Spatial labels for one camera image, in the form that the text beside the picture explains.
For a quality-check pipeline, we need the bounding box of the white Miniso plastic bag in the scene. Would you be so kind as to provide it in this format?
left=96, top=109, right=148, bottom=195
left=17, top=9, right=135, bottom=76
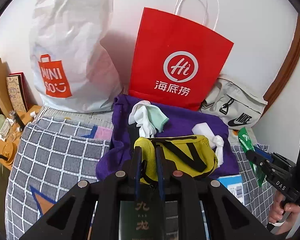
left=29, top=0, right=122, bottom=113

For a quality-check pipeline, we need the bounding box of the person's right hand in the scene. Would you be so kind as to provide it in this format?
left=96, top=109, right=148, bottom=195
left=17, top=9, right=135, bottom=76
left=268, top=191, right=300, bottom=235

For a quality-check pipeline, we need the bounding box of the grey plaid bed sheet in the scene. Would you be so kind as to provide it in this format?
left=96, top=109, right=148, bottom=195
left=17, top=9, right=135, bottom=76
left=5, top=116, right=112, bottom=239

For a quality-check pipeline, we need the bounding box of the purple folded towel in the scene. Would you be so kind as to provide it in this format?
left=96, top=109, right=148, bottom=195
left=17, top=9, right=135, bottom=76
left=96, top=94, right=239, bottom=180

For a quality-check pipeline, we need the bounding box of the yellow mesh pouch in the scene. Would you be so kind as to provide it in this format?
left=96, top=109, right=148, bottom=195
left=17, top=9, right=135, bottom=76
left=134, top=135, right=218, bottom=185

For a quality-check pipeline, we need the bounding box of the patterned book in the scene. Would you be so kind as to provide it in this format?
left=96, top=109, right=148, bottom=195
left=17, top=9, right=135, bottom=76
left=6, top=72, right=29, bottom=112

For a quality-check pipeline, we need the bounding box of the white and green sock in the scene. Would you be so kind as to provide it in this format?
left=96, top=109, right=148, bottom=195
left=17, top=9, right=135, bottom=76
left=128, top=100, right=169, bottom=138

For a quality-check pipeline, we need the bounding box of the blue tissue pack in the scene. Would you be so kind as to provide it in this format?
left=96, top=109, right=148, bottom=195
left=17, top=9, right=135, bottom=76
left=217, top=174, right=244, bottom=205

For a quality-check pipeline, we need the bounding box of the wooden bed headboard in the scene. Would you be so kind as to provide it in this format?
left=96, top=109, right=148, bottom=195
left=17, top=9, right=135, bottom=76
left=0, top=58, right=13, bottom=117

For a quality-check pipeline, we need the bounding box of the beige Nike waist bag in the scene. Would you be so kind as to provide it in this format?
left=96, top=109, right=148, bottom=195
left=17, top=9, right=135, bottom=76
left=200, top=74, right=268, bottom=130

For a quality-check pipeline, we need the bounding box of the white knotted tissue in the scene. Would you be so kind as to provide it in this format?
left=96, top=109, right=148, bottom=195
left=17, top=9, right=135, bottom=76
left=212, top=135, right=224, bottom=167

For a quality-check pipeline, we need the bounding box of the wooden bedside table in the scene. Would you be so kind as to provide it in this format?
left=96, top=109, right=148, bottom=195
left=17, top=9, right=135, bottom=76
left=0, top=104, right=42, bottom=172

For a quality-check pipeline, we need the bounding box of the red paper shopping bag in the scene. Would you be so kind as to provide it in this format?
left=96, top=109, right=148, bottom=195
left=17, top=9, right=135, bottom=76
left=128, top=0, right=234, bottom=111

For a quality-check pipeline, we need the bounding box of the green wipe packet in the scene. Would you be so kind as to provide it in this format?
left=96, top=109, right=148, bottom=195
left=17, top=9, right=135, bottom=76
left=238, top=127, right=266, bottom=187

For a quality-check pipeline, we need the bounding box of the brown wooden door frame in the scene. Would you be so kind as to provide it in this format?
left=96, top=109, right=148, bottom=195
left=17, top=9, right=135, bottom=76
left=262, top=14, right=300, bottom=115

